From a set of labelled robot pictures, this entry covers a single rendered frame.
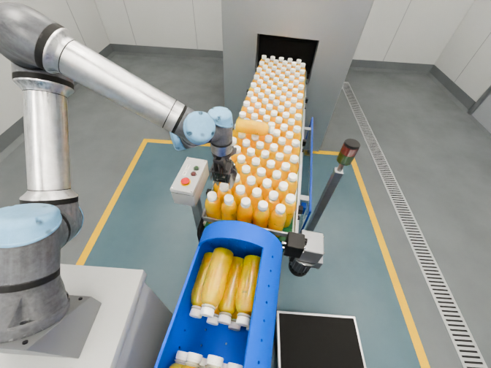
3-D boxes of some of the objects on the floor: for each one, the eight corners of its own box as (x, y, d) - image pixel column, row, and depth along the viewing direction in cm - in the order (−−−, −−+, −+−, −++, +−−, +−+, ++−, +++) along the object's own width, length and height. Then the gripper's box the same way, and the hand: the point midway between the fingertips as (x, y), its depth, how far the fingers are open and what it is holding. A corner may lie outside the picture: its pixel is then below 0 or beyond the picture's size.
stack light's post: (289, 265, 189) (335, 172, 105) (290, 261, 192) (334, 166, 108) (294, 266, 189) (343, 174, 105) (295, 261, 191) (343, 168, 108)
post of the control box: (206, 269, 184) (187, 190, 108) (207, 265, 187) (190, 184, 111) (211, 271, 184) (195, 192, 108) (212, 266, 186) (198, 185, 110)
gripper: (200, 157, 79) (206, 196, 95) (235, 163, 78) (234, 201, 94) (208, 141, 84) (212, 180, 100) (240, 147, 83) (239, 185, 99)
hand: (224, 183), depth 98 cm, fingers open, 5 cm apart
